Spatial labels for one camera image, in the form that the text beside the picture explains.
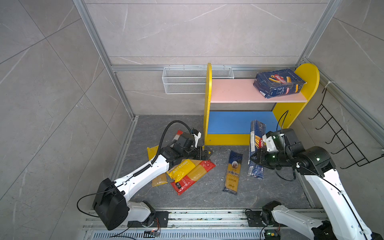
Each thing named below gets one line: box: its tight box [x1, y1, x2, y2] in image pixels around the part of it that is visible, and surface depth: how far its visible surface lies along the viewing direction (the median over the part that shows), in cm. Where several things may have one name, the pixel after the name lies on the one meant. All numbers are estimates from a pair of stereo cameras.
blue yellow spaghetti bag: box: [223, 150, 243, 196], surface depth 87 cm
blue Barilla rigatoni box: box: [253, 68, 307, 99], surface depth 73 cm
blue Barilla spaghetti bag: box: [247, 119, 267, 179], surface depth 66 cm
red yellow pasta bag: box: [170, 159, 216, 196], surface depth 87 cm
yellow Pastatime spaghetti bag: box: [166, 159, 196, 183], surface depth 88 cm
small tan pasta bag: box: [151, 173, 168, 187], surface depth 86 cm
